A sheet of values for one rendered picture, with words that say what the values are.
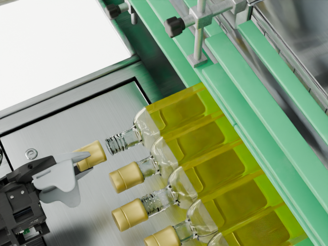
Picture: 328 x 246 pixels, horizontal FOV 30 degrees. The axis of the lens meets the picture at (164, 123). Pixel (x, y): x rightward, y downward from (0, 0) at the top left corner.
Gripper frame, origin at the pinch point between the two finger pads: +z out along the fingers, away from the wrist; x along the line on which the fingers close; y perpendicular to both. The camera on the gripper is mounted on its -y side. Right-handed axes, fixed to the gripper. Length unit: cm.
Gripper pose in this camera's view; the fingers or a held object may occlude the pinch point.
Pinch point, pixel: (81, 159)
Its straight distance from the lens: 94.8
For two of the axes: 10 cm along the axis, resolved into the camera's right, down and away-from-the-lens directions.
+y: 4.7, 7.6, -4.6
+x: 0.0, -5.2, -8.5
